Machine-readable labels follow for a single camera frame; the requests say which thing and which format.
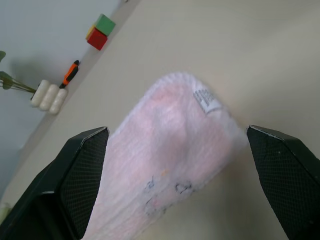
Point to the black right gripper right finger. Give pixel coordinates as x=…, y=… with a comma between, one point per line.
x=287, y=175

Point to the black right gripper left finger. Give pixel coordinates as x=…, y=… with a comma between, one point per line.
x=62, y=180

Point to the pink and white towel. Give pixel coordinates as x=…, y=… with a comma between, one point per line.
x=160, y=155

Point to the white ribbed vase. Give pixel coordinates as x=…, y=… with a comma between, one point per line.
x=50, y=97

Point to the orange and black utility knife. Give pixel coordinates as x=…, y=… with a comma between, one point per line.
x=70, y=74

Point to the green plant sprig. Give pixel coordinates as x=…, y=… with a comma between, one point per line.
x=10, y=81

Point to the red cube block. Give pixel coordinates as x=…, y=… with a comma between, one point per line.
x=97, y=38

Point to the yellow cube block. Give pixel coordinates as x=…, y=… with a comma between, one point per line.
x=89, y=30

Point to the green cube block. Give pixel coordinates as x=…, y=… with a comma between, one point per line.
x=106, y=24

